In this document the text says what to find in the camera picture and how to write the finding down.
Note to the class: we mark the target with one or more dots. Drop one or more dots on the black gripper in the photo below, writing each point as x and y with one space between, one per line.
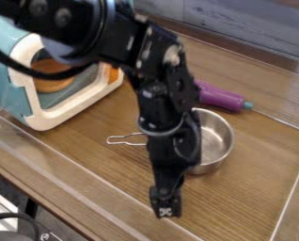
174 148

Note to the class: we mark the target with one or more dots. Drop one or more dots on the silver pot with wire handle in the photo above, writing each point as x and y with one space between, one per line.
218 140

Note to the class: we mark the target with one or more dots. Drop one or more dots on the purple toy eggplant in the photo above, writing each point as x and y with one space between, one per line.
222 98

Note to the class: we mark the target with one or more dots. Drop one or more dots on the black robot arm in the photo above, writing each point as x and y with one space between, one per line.
90 31

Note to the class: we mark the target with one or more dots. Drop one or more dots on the clear acrylic barrier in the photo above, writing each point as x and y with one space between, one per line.
91 183

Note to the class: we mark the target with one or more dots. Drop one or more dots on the blue toy microwave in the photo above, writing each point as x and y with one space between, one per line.
45 103

